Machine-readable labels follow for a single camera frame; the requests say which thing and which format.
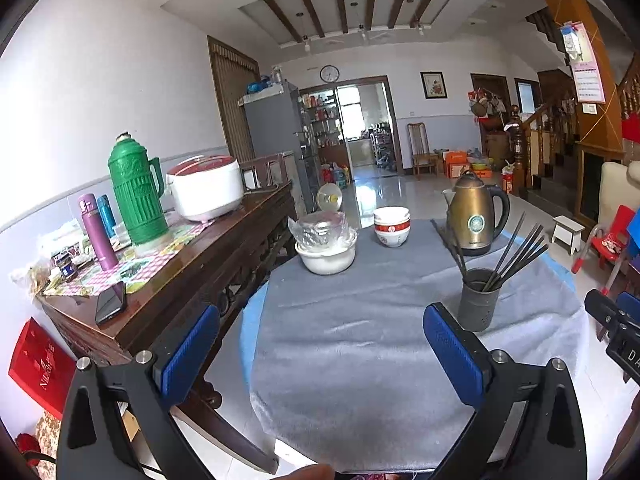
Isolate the wooden door frame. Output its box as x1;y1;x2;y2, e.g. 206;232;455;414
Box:
299;76;405;176

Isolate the plain white bowl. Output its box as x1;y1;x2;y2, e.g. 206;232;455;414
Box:
373;206;412;223

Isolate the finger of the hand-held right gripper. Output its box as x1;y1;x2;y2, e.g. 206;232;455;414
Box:
617;291;640;322
585;289;626;341

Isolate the bunch of dark chopsticks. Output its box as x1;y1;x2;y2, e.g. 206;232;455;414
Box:
431;211;550;293

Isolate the glass display shelf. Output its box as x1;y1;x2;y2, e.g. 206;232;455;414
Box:
300;91;346;166

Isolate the clear plastic bag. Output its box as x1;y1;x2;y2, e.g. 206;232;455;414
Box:
288;211;351;256

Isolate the orange box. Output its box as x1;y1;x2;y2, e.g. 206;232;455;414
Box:
444;150;471;177

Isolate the white stool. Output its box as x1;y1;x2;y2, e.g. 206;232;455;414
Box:
551;215;586;256

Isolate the white disc yellow centre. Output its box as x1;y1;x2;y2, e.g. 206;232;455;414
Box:
316;183;343;212

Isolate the wooden stair railing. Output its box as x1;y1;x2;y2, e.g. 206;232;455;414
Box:
507;77;581;196

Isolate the dark carved wooden sideboard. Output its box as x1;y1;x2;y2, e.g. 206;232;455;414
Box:
37;182;298;476

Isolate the pink wall calendar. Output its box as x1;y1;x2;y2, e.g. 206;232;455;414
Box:
562;21;607;106

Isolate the cream chair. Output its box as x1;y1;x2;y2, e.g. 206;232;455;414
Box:
597;160;640;231

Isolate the red box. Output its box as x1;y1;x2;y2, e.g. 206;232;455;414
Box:
7;317;77;421

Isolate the grey refrigerator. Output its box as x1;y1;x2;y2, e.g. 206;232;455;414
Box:
237;80;321;211

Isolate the small dark jar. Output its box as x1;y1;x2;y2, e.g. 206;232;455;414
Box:
52;254;76;282

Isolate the white rice cooker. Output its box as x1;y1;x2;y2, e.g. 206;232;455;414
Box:
166;155;245;223

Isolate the framed picture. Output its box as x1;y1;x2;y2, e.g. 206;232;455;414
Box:
420;71;447;100

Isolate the red plastic chair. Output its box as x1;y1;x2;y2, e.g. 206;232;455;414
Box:
572;205;636;273

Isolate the brown door curtain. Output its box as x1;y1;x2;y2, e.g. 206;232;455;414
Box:
207;36;262;163

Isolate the gold electric kettle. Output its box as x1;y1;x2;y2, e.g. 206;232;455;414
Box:
442;170;511;257

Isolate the purple thermos bottle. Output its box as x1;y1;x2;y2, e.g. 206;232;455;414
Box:
77;193;120;271

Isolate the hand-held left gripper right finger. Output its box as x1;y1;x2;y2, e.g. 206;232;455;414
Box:
422;302;588;480

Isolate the green thermos jug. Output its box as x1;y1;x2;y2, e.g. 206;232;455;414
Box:
107;132;171;246

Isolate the wooden chair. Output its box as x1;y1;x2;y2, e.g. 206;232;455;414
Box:
406;122;441;178

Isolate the wooden bench back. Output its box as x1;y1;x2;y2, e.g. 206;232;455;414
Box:
240;154;293;196

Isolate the black smartphone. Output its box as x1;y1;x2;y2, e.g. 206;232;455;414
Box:
95;281;127;326

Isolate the floral placemat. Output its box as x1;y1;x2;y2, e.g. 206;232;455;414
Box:
42;222;211;297

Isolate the blue tablecloth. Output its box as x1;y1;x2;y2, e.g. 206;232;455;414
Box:
240;220;578;361

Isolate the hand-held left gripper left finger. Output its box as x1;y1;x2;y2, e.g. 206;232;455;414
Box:
55;304;221;480

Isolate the blue thermos bottle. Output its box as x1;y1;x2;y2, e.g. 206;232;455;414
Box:
96;195;117;228

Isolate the grey towel tablecloth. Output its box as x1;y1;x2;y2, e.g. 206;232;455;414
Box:
248;217;591;473

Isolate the person's left hand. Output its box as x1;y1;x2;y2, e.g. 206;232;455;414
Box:
280;464;336;480

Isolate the grey metal chopstick holder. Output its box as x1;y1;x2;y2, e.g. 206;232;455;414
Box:
459;268;502;332

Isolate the brown wooden door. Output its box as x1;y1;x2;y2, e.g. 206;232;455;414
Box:
471;74;511;131

